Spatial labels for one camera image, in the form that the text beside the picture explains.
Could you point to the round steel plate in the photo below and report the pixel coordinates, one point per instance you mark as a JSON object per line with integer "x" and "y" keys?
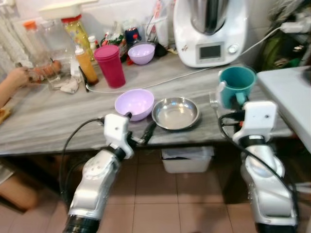
{"x": 176, "y": 114}

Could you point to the person's hand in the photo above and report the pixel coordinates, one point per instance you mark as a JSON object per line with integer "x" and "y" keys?
{"x": 17, "y": 77}

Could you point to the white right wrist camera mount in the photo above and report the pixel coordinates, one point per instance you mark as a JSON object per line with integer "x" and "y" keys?
{"x": 260, "y": 119}

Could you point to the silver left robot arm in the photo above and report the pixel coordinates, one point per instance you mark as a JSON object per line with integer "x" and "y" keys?
{"x": 95, "y": 184}

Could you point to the crumpled white tissue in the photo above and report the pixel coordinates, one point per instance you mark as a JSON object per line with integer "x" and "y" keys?
{"x": 69, "y": 86}

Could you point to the large lilac plastic bowl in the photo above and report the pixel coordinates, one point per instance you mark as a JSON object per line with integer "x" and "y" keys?
{"x": 133, "y": 103}

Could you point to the white flat tray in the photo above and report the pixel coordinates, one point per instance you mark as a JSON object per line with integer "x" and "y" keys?
{"x": 65, "y": 9}

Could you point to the grey folding table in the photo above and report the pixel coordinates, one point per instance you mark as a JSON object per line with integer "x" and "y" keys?
{"x": 286, "y": 97}

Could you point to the white power strip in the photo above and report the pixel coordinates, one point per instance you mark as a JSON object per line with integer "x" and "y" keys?
{"x": 295, "y": 26}

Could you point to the teal mug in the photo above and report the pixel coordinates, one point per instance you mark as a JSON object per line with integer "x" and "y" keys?
{"x": 237, "y": 82}

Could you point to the white plastic storage box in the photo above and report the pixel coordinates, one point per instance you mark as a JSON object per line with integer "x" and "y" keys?
{"x": 187, "y": 160}

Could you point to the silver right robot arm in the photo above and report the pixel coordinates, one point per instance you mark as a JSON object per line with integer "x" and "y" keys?
{"x": 265, "y": 187}

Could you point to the small lilac plastic bowl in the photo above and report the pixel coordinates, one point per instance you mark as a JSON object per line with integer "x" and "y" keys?
{"x": 141, "y": 53}

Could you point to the green bag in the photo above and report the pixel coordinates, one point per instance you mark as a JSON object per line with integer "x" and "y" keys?
{"x": 273, "y": 51}

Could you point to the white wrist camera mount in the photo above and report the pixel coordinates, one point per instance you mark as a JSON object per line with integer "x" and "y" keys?
{"x": 260, "y": 119}
{"x": 115, "y": 131}

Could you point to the clear bottle with orange cap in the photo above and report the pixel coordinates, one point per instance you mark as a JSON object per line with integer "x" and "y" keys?
{"x": 35, "y": 43}

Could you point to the white kitchen machine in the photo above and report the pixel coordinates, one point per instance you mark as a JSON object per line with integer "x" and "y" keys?
{"x": 210, "y": 34}

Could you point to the pink plastic tumbler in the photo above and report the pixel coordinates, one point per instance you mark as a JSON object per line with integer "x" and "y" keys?
{"x": 111, "y": 65}

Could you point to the yellow jar with red lid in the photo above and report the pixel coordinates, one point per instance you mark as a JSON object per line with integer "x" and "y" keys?
{"x": 77, "y": 31}

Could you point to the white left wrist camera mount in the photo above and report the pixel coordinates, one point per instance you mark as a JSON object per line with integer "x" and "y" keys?
{"x": 115, "y": 131}

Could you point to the orange sauce squeeze bottle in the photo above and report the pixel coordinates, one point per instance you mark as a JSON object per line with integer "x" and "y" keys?
{"x": 86, "y": 65}

